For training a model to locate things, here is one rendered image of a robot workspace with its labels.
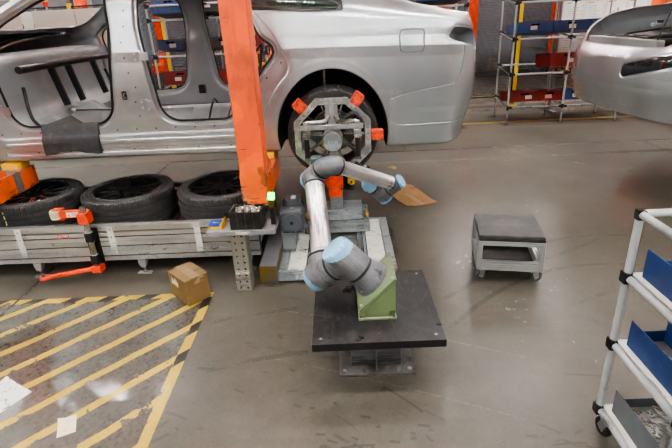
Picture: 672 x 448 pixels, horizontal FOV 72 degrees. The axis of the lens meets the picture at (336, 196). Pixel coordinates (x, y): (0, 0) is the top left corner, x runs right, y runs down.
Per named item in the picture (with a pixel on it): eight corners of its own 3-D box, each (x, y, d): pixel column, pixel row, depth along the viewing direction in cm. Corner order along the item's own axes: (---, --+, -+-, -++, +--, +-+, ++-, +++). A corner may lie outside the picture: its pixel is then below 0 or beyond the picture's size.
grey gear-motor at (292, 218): (310, 227, 367) (307, 186, 354) (306, 253, 328) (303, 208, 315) (287, 228, 368) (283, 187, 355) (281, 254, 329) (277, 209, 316)
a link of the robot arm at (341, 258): (366, 273, 213) (338, 250, 209) (342, 287, 223) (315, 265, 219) (372, 250, 225) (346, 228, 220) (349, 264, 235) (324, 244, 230)
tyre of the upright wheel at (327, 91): (393, 116, 351) (321, 65, 338) (396, 123, 329) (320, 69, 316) (343, 183, 371) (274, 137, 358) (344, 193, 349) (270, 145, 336)
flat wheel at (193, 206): (262, 191, 395) (259, 165, 386) (275, 221, 336) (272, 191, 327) (182, 203, 378) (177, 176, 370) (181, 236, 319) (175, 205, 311)
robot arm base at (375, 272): (390, 275, 215) (374, 263, 213) (362, 303, 219) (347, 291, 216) (383, 258, 233) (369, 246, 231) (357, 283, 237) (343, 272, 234)
